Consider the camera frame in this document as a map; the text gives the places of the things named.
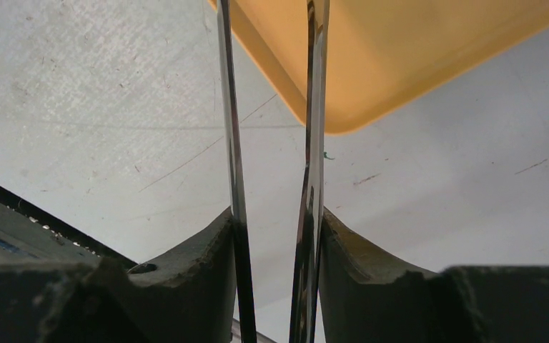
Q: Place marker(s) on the yellow plastic tray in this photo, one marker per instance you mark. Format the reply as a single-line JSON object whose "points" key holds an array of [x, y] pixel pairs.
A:
{"points": [[380, 54]]}

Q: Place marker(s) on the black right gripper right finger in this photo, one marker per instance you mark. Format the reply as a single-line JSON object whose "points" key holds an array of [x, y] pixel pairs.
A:
{"points": [[370, 295]]}

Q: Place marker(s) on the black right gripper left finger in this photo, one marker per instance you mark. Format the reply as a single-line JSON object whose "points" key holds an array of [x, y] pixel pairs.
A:
{"points": [[188, 297]]}

